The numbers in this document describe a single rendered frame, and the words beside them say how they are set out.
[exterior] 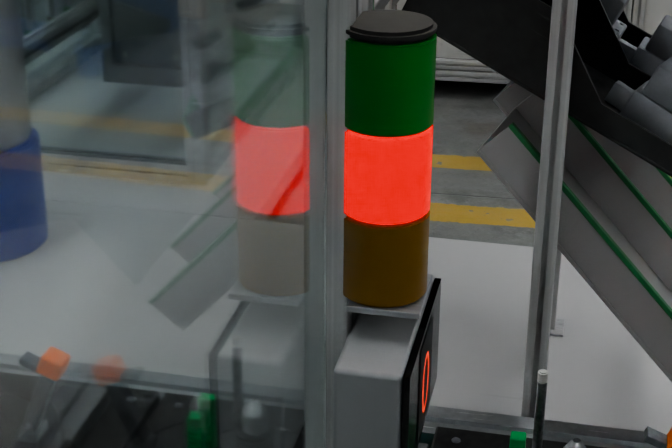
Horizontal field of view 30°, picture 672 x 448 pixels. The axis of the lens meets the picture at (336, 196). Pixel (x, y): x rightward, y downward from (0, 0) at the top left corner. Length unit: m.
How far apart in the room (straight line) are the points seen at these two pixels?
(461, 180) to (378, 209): 3.56
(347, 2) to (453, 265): 1.04
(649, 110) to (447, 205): 2.92
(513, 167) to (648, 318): 0.18
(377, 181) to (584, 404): 0.76
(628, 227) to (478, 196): 2.85
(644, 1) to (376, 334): 4.25
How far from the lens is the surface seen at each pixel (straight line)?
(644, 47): 1.27
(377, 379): 0.67
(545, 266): 1.12
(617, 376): 1.44
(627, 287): 1.15
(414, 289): 0.69
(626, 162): 1.40
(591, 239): 1.13
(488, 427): 1.15
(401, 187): 0.66
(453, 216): 3.94
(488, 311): 1.55
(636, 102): 1.13
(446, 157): 4.42
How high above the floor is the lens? 1.59
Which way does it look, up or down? 23 degrees down
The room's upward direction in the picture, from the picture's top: straight up
